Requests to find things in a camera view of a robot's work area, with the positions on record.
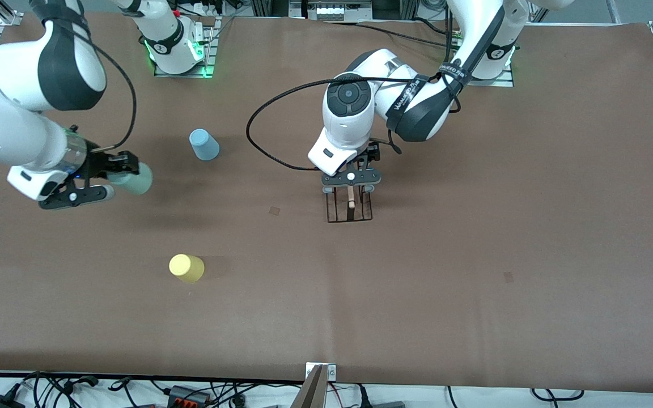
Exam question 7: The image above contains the mint green plastic cup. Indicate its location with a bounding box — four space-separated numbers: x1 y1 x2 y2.
108 163 153 196

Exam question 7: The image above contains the black wire cup holder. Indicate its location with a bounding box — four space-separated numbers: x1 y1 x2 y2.
326 186 374 223

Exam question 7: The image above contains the yellow plastic cup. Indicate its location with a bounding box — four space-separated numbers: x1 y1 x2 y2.
169 254 205 284

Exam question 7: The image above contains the light blue plastic cup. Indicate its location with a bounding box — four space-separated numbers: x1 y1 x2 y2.
189 129 220 161

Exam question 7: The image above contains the large paper table cover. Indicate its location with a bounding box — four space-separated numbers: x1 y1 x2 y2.
0 11 653 394

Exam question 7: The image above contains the white power strip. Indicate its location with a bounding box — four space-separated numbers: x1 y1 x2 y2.
303 0 374 21

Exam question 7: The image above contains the connector block with orange levers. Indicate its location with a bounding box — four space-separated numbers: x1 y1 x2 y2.
167 385 212 406

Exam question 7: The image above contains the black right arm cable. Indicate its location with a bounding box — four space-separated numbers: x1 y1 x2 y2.
49 17 137 154

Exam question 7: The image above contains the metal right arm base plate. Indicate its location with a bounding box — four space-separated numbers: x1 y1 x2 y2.
154 16 215 78

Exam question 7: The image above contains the black base supply cable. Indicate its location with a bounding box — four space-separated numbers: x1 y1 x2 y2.
324 20 457 49

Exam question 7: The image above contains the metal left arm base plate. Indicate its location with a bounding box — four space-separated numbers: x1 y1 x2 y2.
468 71 514 87

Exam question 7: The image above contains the aluminium frame rail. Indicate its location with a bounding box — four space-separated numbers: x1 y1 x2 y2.
0 0 23 28

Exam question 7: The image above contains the black cable clip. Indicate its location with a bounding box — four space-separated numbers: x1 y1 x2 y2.
60 374 100 393

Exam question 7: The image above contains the aluminium camera stand post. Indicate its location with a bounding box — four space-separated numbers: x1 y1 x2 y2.
290 363 337 408

